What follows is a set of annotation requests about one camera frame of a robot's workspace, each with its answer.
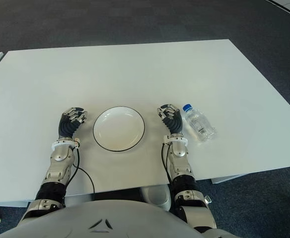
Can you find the white black-rimmed plate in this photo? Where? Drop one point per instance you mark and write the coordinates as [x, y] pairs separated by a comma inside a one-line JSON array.
[[119, 129]]

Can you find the glossy white robot leg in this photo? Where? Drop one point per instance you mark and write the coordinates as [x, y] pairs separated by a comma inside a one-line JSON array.
[[157, 197]]

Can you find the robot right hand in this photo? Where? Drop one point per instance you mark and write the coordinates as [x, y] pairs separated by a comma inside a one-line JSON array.
[[174, 122]]

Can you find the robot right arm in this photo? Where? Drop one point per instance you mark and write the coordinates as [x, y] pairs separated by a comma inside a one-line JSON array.
[[182, 171]]

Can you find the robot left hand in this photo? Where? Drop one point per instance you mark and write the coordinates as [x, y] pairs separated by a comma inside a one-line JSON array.
[[66, 125]]

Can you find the clear blue-capped water bottle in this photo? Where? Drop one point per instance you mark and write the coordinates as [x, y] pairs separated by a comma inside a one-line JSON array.
[[199, 125]]

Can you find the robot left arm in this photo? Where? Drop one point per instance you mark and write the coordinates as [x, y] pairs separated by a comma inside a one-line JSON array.
[[58, 161]]

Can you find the grey robot torso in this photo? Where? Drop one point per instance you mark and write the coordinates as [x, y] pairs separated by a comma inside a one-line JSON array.
[[105, 218]]

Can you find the small metal bracket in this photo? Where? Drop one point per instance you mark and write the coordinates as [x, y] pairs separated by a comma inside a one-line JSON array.
[[207, 199]]

